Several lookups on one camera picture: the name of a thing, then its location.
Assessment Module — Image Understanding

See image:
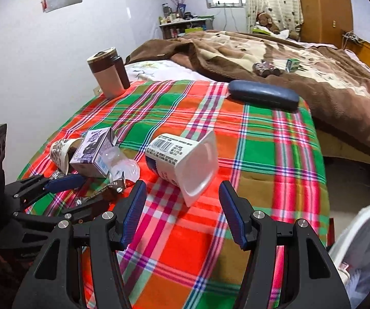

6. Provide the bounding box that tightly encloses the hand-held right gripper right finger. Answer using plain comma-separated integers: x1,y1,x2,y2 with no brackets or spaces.
219,180,351,309

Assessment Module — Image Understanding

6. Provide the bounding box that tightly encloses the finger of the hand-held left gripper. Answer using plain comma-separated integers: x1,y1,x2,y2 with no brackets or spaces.
13,182,128,229
5,174,89,202

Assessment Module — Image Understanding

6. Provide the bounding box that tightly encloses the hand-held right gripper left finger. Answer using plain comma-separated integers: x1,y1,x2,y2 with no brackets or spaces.
13,180,147,309

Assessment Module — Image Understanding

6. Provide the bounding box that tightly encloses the brown snack wrapper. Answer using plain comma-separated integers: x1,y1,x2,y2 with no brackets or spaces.
75,185,123,207

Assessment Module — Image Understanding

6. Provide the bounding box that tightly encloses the patterned paper cup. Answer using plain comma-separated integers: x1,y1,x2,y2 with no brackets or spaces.
50,138,84,174

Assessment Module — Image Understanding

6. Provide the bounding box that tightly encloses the purple milk carton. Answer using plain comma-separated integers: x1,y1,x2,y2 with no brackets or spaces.
69,127,119,178

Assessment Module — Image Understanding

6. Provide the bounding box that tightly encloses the white yogurt tub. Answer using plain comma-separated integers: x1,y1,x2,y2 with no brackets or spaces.
145,130,219,207

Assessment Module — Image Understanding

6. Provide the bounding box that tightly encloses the white round waste bin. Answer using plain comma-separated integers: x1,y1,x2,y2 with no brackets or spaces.
328,203,370,309

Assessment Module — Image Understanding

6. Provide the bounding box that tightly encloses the red green plaid tablecloth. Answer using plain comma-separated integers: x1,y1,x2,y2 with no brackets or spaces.
18,80,330,309

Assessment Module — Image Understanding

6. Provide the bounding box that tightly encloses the beige brown tumbler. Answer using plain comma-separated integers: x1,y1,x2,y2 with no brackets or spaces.
87,48,131,99

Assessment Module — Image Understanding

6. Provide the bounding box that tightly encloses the dark blue glasses case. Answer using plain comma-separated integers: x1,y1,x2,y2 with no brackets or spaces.
228,80,299,111

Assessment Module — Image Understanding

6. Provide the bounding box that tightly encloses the white bed sheet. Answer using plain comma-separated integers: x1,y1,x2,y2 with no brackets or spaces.
124,59,216,82

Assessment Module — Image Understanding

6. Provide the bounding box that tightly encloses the brown patterned blanket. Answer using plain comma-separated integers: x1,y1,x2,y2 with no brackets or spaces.
125,30,370,166

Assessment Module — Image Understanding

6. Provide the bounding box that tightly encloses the cluttered shelf desk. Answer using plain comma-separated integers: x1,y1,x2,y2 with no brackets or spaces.
158,3,215,39

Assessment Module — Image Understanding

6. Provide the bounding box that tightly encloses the brown teddy bear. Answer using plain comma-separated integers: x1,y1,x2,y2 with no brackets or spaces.
255,11,282,34

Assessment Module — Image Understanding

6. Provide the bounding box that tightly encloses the wooden wardrobe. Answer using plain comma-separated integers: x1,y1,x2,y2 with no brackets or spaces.
295,0,355,47

